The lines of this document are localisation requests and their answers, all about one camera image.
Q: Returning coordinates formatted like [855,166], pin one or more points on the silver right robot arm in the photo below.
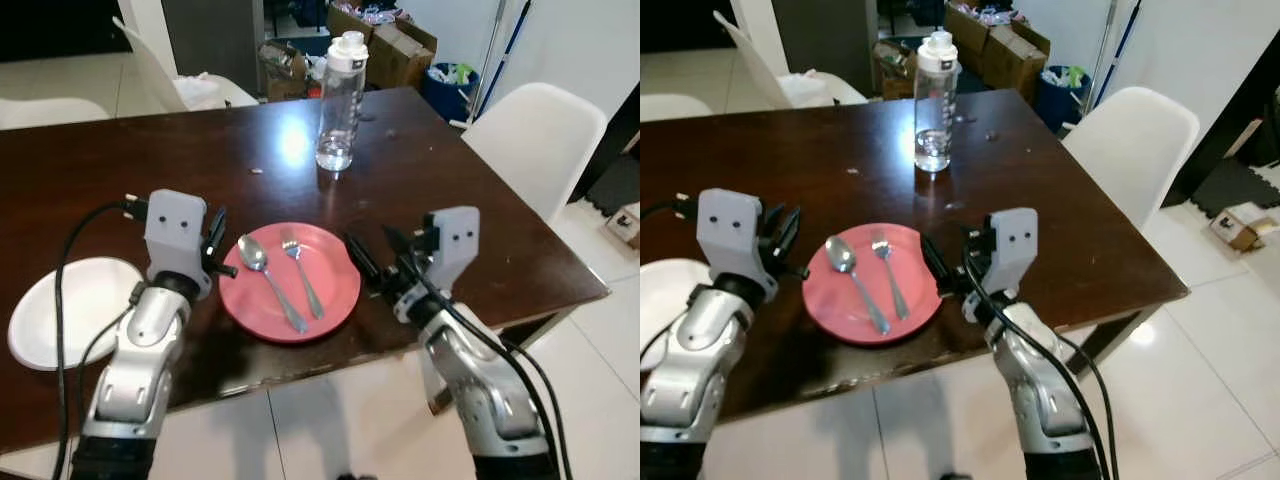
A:
[480,380]
[1035,380]

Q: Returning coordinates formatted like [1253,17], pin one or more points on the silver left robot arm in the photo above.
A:
[700,350]
[135,350]

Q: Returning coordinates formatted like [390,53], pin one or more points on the pink round plate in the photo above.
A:
[915,295]
[330,285]

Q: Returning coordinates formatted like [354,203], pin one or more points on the silver metal spoon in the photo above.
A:
[840,254]
[251,252]

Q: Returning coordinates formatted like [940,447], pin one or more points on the silver metal fork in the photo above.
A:
[888,278]
[303,280]

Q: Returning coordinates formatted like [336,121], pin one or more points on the white round plate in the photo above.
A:
[665,300]
[55,320]

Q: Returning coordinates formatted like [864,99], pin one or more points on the clear bottle with white cap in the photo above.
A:
[936,110]
[340,110]

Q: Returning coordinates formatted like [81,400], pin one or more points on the small cardboard box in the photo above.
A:
[628,225]
[1243,228]

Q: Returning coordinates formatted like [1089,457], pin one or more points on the blue waste bin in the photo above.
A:
[445,95]
[1060,100]

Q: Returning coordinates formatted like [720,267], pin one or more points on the black floor mat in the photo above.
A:
[615,185]
[1235,185]

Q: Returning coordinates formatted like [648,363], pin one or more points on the large brown cardboard box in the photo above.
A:
[1015,60]
[400,55]

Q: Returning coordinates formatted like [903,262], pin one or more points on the open cardboard box with items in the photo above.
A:
[968,25]
[350,22]

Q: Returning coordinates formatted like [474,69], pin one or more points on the white pole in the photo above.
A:
[1104,45]
[505,45]

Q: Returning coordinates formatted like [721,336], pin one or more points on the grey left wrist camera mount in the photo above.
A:
[728,230]
[175,232]

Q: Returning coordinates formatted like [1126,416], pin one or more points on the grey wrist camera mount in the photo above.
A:
[455,245]
[1015,245]
[175,232]
[728,230]

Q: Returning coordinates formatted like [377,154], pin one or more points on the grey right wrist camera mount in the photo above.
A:
[455,245]
[1015,245]

